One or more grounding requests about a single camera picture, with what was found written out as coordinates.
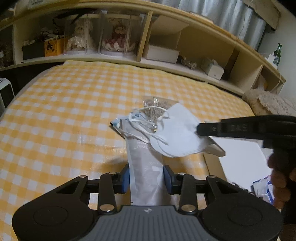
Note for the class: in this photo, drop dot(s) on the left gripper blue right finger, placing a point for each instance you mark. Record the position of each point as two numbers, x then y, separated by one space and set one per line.
170 179

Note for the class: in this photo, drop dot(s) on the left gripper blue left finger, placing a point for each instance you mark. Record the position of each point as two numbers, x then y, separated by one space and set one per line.
124 179

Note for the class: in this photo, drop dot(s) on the grey toilet sheet packet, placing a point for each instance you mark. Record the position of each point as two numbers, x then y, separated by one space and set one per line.
146 171

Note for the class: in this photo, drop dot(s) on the white face mask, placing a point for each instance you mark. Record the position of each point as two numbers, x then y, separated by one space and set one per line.
174 134

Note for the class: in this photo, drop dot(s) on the blue white tissue pack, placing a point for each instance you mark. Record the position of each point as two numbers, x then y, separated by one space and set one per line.
263 189

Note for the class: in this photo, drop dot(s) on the clear bag of rubber bands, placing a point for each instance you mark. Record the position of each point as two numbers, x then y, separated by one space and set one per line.
154 106

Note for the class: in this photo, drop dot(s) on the blue white wet wipe packet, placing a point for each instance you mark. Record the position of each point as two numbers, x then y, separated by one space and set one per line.
122 123

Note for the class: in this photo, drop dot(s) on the person's right hand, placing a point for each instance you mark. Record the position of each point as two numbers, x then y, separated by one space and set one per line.
279 180

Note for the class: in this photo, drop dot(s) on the beige fluffy blanket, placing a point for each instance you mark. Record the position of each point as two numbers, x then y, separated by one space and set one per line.
266 103

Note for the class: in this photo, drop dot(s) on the white shallow cardboard box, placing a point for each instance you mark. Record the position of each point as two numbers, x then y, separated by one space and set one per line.
245 161

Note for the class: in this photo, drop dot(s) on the white power strip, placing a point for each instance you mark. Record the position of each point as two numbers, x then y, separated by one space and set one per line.
270 59

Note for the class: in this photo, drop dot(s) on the green glass bottle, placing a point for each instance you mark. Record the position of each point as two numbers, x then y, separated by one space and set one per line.
277 55

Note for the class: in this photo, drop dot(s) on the yellow checkered bed sheet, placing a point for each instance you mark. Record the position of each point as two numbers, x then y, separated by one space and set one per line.
57 128

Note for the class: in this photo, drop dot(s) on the white tissue box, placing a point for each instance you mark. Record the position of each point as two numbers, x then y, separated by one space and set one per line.
212 68

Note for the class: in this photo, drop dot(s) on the dried flower bundle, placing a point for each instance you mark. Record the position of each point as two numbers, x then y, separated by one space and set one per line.
189 64

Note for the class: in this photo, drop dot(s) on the doll in red dress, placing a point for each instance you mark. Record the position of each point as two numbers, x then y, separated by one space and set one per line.
116 43

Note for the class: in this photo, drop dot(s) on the wooden headboard shelf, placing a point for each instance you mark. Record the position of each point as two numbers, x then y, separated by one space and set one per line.
139 33

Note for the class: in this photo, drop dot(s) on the yellow black small box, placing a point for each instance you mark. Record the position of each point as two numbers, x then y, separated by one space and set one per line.
54 47

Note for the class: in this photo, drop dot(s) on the open white cardboard box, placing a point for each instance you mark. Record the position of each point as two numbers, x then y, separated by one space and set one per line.
163 38

